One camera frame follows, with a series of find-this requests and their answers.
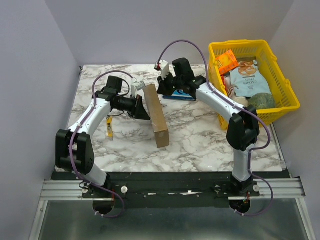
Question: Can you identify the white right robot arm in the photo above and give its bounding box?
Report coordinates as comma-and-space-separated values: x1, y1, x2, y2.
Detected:
154, 58, 260, 196

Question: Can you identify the light blue chips bag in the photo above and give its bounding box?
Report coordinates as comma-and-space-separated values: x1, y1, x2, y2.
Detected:
230, 57, 272, 98

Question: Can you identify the orange snack box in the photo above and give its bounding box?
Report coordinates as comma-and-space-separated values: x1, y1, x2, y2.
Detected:
215, 49, 239, 75

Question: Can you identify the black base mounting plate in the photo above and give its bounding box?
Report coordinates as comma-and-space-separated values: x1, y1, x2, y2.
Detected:
41, 170, 296, 215

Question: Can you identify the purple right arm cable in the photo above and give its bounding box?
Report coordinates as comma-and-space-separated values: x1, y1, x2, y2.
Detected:
157, 39, 275, 217

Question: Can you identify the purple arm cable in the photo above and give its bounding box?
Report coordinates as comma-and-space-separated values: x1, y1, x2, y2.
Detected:
157, 39, 275, 217
69, 70, 137, 219

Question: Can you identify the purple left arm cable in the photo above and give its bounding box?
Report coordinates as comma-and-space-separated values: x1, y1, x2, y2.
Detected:
69, 70, 137, 219

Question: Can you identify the red white striped package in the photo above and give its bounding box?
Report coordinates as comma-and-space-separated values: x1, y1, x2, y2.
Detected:
221, 73, 237, 99

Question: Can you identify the aluminium rail frame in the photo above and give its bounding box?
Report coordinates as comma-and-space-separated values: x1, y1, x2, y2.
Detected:
30, 120, 315, 240

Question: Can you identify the yellow plastic basket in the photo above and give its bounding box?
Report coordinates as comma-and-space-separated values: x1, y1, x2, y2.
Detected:
208, 39, 300, 125

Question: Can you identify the yellow utility knife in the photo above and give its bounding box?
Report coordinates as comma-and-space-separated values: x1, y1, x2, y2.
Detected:
106, 116, 114, 141

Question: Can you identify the blue razor box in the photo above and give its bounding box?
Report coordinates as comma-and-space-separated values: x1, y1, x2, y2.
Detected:
163, 90, 196, 101

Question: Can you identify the brown cardboard express box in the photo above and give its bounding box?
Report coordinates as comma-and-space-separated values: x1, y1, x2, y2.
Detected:
143, 84, 170, 148

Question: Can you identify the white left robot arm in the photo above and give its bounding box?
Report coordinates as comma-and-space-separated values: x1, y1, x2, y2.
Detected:
55, 76, 151, 198

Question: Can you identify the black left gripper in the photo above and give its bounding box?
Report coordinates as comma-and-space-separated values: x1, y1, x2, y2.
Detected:
114, 93, 151, 121

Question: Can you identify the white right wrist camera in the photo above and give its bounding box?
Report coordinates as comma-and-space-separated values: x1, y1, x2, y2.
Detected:
154, 60, 171, 80

